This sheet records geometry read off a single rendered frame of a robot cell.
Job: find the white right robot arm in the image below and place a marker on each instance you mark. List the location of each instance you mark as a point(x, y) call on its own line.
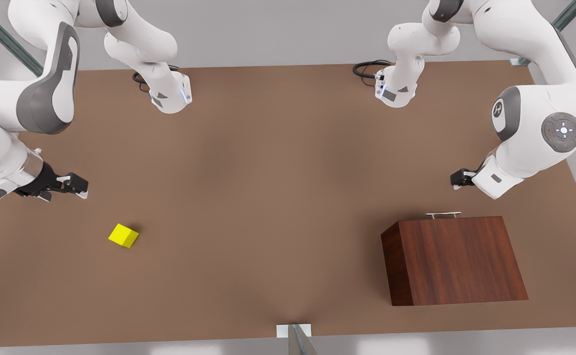
point(46, 98)

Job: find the yellow cube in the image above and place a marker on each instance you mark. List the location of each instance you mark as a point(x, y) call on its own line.
point(123, 235)

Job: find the silver post foot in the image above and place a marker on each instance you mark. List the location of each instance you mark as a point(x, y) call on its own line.
point(518, 61)
point(293, 329)

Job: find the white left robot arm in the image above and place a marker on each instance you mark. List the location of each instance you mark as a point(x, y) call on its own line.
point(539, 74)

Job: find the dark wooden drawer cabinet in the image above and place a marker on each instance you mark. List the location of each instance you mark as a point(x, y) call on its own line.
point(453, 261)

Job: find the silver frame post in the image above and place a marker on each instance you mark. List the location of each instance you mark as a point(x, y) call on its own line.
point(300, 342)
point(2, 38)
point(569, 14)

